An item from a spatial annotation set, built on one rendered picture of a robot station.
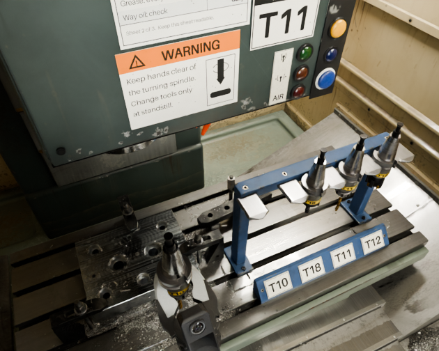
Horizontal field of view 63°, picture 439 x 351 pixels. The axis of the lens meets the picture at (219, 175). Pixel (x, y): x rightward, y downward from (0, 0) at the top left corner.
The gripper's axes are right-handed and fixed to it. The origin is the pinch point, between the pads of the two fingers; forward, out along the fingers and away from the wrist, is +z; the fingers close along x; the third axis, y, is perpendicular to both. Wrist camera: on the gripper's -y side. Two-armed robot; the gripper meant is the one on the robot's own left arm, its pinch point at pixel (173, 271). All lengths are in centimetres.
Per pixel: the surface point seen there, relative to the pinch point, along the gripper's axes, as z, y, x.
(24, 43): 4.9, -44.5, -9.5
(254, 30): 4.7, -41.0, 16.2
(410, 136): 28, 24, 99
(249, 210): 8.8, 3.2, 20.9
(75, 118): 4.7, -34.8, -7.4
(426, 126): 24, 17, 99
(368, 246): 0, 32, 59
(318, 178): 7.9, -0.7, 38.1
